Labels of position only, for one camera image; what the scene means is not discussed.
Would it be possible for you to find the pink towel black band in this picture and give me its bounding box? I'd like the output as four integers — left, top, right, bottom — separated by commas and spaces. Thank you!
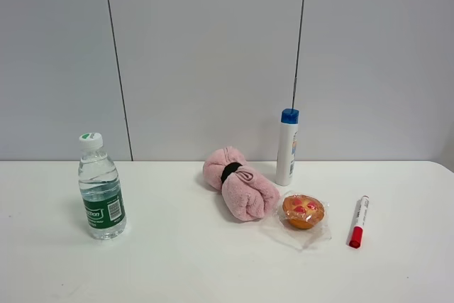
202, 146, 280, 221

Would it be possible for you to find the white bottle blue cap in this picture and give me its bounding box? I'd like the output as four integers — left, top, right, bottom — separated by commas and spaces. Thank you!
275, 109, 299, 186

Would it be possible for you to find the wrapped orange fruit tart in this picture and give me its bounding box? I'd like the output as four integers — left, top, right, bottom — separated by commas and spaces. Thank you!
262, 189, 333, 251

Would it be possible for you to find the clear water bottle green label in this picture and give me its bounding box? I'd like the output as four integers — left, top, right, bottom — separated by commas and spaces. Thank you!
78, 133, 127, 240

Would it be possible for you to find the red white marker pen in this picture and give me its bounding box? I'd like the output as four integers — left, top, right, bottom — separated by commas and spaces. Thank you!
348, 195, 370, 249

